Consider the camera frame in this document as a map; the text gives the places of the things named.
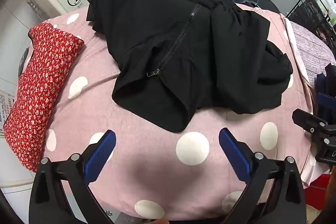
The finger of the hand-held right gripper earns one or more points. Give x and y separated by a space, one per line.
324 97
304 117

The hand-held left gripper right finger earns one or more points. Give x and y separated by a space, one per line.
235 155

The pink polka dot bedsheet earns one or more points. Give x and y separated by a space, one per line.
147 161

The black zip-up garment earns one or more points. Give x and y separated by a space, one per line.
157 43

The red floral pillow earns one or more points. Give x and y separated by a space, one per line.
39 87

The white wall notice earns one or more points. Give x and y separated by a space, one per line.
6 108

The dark navy cloth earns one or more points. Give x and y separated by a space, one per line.
326 77

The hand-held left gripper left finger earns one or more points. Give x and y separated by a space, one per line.
101 153

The grey knitted blanket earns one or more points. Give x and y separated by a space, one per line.
312 48

